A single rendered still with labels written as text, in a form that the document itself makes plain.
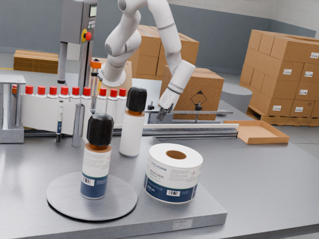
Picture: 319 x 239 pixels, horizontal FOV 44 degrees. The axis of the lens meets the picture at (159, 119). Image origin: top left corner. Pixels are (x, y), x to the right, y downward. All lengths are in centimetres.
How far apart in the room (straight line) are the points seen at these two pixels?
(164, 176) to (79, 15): 81
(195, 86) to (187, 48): 308
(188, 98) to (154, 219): 115
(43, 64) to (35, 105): 446
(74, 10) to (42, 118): 49
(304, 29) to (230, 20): 143
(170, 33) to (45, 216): 108
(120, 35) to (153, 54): 300
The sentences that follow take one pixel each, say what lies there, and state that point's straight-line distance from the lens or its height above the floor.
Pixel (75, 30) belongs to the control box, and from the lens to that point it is 182.
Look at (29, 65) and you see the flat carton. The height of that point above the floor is 10.
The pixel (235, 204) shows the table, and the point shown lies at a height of 83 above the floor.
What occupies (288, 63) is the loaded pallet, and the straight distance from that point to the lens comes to 535.
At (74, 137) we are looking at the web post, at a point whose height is 92.
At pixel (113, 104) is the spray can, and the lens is 192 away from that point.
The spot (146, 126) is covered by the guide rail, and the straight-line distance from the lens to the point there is 201.
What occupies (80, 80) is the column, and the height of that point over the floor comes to 109.
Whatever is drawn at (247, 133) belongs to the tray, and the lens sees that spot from 245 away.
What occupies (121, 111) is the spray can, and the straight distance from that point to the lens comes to 196.
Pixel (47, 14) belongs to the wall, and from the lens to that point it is 721.
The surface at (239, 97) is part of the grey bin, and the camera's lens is 422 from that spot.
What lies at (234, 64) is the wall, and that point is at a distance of 838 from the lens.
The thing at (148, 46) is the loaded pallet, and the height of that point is 77.
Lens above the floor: 162
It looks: 20 degrees down
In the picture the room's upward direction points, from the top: 10 degrees clockwise
